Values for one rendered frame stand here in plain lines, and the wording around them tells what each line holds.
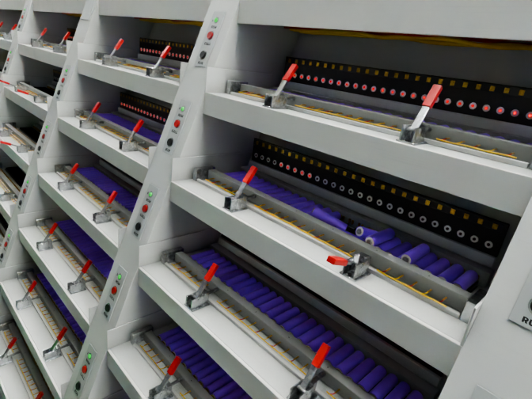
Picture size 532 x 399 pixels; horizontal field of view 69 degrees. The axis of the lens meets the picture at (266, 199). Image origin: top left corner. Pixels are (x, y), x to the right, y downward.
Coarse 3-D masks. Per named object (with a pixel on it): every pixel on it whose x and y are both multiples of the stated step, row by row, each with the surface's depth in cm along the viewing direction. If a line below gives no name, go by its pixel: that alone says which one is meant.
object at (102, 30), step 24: (96, 24) 125; (120, 24) 130; (144, 24) 136; (72, 48) 129; (72, 72) 125; (72, 96) 127; (96, 96) 132; (48, 120) 130; (48, 144) 127; (72, 144) 132; (0, 264) 133; (0, 288) 132; (0, 312) 134
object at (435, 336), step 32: (192, 160) 83; (224, 160) 89; (192, 192) 76; (320, 192) 77; (224, 224) 70; (256, 224) 66; (288, 224) 68; (288, 256) 60; (320, 256) 58; (480, 256) 58; (320, 288) 56; (352, 288) 52; (384, 288) 52; (480, 288) 55; (384, 320) 49; (416, 320) 46; (448, 320) 47; (416, 352) 46; (448, 352) 44
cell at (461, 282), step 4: (468, 272) 55; (472, 272) 55; (476, 272) 56; (460, 276) 54; (464, 276) 54; (468, 276) 54; (472, 276) 55; (476, 276) 55; (456, 280) 53; (460, 280) 53; (464, 280) 53; (468, 280) 53; (472, 280) 54; (476, 280) 55; (456, 284) 52; (460, 284) 52; (464, 284) 52; (468, 284) 53; (472, 284) 54; (464, 288) 52
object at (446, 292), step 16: (208, 176) 85; (224, 176) 82; (256, 192) 74; (272, 208) 71; (288, 208) 69; (304, 224) 66; (320, 224) 64; (320, 240) 62; (336, 240) 61; (352, 240) 59; (384, 256) 56; (400, 272) 54; (416, 272) 52; (416, 288) 52; (432, 288) 51; (448, 288) 49; (448, 304) 50; (464, 304) 48
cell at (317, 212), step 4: (316, 208) 66; (320, 208) 67; (312, 212) 67; (316, 212) 66; (320, 212) 66; (324, 212) 66; (316, 216) 66; (320, 216) 66; (324, 216) 66; (328, 216) 66; (332, 216) 66; (324, 220) 66; (328, 220) 66; (332, 220) 66; (336, 220) 66; (332, 224) 66; (336, 224) 66; (340, 224) 65; (344, 224) 66; (344, 228) 65
